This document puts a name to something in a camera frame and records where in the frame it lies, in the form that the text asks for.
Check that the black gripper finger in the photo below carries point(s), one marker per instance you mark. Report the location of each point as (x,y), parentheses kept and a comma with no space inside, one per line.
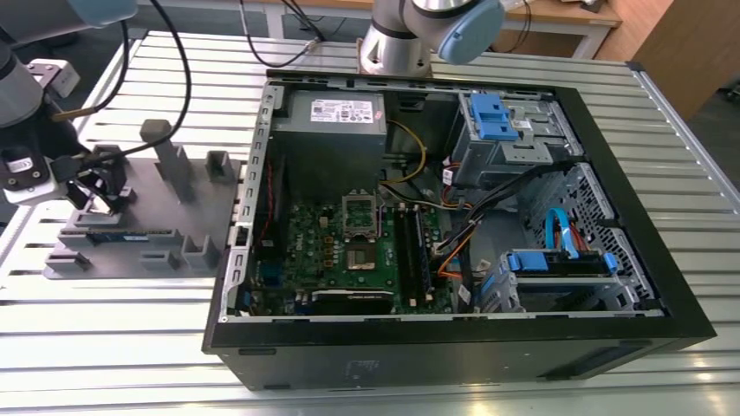
(119,186)
(77,195)

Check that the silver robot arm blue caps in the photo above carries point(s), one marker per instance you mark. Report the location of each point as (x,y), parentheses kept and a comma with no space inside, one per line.
(399,43)

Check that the CPU socket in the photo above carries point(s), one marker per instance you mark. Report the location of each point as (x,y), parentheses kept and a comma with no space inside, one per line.
(361,255)

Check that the grey plastic parts rack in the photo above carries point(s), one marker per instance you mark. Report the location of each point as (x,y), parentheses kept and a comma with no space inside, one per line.
(156,216)

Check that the RAM stick blue label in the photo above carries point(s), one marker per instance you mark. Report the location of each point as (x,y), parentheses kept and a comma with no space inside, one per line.
(119,238)

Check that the blue expansion slot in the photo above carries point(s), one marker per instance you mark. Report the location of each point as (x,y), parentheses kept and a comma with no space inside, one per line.
(271,275)

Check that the grey power supply unit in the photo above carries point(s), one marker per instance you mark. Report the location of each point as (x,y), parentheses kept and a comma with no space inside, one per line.
(329,151)

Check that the green motherboard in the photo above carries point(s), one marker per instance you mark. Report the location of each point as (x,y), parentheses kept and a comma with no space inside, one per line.
(312,260)

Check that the black graphics card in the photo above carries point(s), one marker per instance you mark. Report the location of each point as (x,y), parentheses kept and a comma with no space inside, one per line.
(352,303)

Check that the black RAM slot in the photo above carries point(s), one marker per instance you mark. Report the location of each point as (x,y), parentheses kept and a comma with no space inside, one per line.
(404,255)
(420,255)

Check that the black PC case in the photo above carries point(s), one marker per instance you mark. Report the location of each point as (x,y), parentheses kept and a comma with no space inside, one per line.
(404,368)

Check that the blue plastic drive latch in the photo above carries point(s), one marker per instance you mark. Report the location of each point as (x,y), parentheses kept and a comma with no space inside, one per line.
(493,117)

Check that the metal optical drive cage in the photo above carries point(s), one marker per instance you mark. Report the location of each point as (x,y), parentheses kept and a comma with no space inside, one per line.
(520,160)

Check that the hard disk in blue carrier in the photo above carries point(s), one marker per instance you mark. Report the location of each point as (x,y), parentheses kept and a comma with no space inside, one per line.
(528,262)

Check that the metal disk bay cage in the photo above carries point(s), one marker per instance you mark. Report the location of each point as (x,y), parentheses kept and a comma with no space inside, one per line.
(577,286)

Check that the wooden desk white legs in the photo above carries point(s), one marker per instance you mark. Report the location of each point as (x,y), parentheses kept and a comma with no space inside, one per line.
(577,17)

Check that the wooden cabinet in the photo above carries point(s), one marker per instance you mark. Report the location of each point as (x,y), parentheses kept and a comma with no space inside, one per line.
(688,52)

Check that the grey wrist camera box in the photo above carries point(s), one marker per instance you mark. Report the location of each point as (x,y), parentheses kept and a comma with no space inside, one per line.
(57,78)

